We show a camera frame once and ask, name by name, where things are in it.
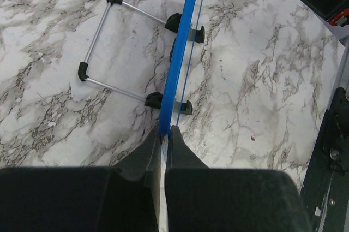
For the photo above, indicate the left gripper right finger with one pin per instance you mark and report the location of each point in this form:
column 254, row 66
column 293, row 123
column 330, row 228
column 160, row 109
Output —
column 200, row 198

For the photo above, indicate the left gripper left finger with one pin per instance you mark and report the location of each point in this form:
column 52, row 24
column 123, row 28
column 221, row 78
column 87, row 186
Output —
column 122, row 197

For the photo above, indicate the blue framed whiteboard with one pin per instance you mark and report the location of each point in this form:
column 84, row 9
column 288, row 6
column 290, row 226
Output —
column 188, row 33

